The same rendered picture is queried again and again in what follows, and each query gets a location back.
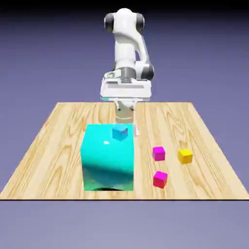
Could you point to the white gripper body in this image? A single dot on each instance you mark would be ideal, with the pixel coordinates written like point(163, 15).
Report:
point(126, 91)

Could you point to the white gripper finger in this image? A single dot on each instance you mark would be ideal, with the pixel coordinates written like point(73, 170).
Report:
point(132, 106)
point(118, 106)

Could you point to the small blue cube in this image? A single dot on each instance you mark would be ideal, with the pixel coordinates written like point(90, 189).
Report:
point(119, 133)

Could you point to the large cyan box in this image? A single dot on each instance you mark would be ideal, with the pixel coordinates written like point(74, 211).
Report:
point(105, 159)

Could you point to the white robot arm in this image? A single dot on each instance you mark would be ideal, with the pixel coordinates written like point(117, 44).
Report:
point(124, 48)

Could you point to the small pink-red cube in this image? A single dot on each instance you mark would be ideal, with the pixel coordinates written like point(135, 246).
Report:
point(160, 180)

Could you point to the small magenta cube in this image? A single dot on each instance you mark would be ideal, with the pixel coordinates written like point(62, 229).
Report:
point(159, 154)

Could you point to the small yellow cube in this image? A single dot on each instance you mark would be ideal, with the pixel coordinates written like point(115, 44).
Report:
point(185, 156)

